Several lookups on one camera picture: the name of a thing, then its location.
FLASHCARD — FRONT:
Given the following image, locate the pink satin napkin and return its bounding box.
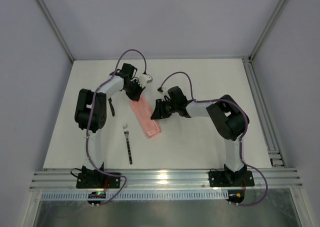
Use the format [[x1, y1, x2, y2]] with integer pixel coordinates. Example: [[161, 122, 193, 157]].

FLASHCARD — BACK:
[[130, 95, 161, 138]]

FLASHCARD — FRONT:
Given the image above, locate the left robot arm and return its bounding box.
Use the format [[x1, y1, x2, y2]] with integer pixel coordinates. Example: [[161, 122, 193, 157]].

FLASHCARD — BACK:
[[74, 63, 153, 176]]

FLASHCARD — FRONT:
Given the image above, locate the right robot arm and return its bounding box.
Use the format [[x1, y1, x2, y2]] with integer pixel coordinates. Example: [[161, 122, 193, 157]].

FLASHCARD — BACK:
[[150, 86, 250, 183]]

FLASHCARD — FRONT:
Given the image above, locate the black knife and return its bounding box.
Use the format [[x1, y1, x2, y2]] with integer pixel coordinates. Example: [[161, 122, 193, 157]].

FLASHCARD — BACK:
[[108, 98, 115, 117]]

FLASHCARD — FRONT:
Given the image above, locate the right controller board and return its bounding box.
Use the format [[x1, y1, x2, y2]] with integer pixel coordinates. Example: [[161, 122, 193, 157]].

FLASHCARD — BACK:
[[226, 190, 245, 205]]

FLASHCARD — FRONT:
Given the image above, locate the controller board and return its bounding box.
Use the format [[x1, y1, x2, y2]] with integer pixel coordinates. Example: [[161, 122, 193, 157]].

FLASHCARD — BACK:
[[87, 191, 106, 206], [226, 190, 245, 205]]

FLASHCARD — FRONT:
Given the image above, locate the left controller board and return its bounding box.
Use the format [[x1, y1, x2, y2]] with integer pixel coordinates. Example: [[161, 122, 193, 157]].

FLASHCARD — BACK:
[[87, 191, 106, 206]]

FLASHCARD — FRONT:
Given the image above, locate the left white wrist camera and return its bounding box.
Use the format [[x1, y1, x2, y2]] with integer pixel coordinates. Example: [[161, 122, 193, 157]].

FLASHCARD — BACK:
[[138, 74, 153, 88]]

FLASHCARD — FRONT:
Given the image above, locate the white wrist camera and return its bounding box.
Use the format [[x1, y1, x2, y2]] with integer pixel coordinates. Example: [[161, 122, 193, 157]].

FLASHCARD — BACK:
[[138, 74, 153, 88], [158, 87, 170, 101]]

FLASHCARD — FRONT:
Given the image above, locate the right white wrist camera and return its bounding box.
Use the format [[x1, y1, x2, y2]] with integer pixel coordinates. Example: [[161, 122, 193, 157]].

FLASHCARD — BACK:
[[158, 87, 170, 101]]

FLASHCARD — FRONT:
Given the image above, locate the silver fork black handle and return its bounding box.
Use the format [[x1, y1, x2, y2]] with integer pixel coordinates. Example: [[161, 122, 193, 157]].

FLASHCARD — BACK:
[[123, 123, 133, 165]]

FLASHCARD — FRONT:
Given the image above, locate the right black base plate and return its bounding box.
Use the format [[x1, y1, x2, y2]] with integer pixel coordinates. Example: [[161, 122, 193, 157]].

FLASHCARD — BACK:
[[208, 166, 255, 187]]

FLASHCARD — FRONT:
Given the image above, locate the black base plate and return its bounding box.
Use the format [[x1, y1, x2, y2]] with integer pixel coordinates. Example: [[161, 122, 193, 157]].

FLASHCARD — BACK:
[[208, 166, 255, 187], [75, 166, 120, 189]]

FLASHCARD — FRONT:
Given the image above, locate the grey slotted cable duct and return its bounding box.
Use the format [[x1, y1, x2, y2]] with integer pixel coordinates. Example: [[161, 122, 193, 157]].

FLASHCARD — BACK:
[[41, 189, 228, 201]]

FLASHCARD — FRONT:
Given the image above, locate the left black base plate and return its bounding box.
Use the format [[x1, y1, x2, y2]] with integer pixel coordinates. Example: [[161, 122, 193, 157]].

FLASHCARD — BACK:
[[75, 166, 120, 189]]

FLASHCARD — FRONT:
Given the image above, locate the right side aluminium rail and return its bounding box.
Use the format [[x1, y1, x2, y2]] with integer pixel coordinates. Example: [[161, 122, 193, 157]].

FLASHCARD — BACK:
[[242, 57, 287, 168]]

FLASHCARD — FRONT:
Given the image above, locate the aluminium rail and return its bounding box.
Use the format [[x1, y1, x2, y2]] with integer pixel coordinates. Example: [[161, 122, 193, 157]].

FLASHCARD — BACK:
[[29, 168, 303, 191], [242, 57, 287, 168]]

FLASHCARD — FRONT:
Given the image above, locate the aluminium front rail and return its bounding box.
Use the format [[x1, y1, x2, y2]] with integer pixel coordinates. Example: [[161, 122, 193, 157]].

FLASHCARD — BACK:
[[29, 168, 303, 191]]

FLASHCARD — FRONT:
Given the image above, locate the left corner frame post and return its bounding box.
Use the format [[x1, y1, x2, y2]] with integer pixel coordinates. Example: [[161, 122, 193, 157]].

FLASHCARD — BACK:
[[35, 0, 75, 64]]

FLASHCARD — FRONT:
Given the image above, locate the corner frame post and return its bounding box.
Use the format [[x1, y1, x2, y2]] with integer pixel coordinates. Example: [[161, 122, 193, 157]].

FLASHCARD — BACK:
[[248, 0, 290, 62], [35, 0, 75, 64]]

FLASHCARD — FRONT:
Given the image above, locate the right corner frame post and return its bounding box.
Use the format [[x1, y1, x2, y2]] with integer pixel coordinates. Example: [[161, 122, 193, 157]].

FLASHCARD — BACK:
[[248, 0, 290, 62]]

